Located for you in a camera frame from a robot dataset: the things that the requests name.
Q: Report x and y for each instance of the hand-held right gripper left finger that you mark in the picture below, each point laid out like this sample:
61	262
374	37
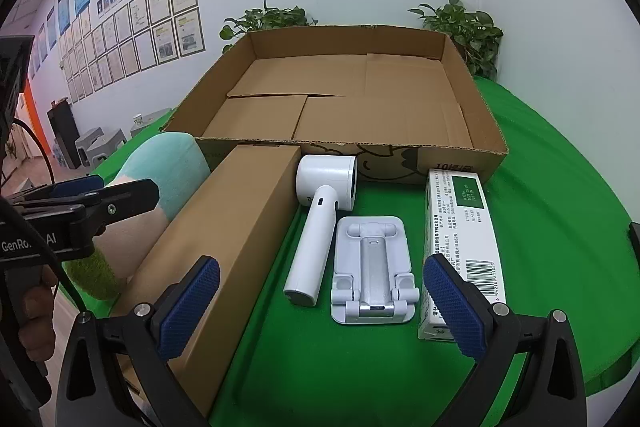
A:
192	302

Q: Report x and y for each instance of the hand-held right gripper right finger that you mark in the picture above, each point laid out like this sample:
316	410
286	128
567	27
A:
452	307

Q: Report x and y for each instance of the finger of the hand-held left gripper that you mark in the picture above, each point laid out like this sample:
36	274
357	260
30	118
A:
130	198
75	186

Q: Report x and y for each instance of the pastel plush toy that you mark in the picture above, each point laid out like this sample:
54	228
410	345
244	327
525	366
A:
170	167

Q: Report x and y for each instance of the long brown cardboard box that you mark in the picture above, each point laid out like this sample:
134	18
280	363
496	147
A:
225	257

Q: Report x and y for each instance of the white folding phone stand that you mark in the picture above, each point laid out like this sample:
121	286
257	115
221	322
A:
372	267

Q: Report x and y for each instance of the white hair dryer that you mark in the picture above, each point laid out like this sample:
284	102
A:
312	247

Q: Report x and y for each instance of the cardboard tray box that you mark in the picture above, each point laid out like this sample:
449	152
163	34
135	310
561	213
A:
350	107

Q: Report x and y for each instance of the person's left hand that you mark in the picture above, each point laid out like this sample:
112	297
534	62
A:
40	322

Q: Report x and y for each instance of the grey plastic stool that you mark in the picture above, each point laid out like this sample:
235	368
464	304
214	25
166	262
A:
87	144
107	147

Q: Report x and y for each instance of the black cabinet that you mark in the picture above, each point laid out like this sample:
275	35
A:
65	132

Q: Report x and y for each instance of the white green medicine box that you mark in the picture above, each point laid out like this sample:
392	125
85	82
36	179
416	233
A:
470	232

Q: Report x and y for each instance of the green tablecloth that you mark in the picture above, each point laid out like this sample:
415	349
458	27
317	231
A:
550	207

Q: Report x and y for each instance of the black flat device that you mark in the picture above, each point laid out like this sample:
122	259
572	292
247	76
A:
635	244

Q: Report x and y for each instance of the green potted plant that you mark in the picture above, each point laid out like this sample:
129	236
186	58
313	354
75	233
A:
270	19
465	32

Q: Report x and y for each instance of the wall of framed certificates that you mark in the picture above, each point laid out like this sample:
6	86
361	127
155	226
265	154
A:
165	27

